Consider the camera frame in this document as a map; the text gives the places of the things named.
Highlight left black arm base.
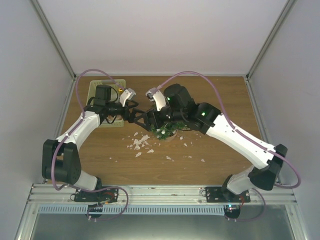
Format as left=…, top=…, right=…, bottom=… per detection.
left=70, top=188, right=119, bottom=203

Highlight grey slotted cable duct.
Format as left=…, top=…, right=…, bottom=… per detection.
left=38, top=204, right=225, bottom=216

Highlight white ball string lights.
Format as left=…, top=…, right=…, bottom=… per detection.
left=151, top=121, right=186, bottom=140

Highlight pale green perforated basket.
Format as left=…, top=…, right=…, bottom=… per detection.
left=84, top=79, right=126, bottom=128

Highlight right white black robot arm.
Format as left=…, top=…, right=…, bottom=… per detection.
left=132, top=83, right=287, bottom=203

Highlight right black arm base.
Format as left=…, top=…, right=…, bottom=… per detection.
left=200, top=186, right=251, bottom=204

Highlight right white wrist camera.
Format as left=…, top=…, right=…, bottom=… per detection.
left=145, top=87, right=167, bottom=112

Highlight small green christmas tree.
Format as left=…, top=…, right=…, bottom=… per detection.
left=147, top=104, right=191, bottom=142

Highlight white foil flakes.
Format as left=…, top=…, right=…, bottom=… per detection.
left=108, top=131, right=206, bottom=169

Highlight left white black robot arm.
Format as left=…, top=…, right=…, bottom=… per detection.
left=41, top=85, right=138, bottom=202

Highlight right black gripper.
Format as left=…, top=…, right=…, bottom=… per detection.
left=134, top=105, right=186, bottom=132

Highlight aluminium front rail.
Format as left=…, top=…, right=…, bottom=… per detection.
left=27, top=184, right=297, bottom=205

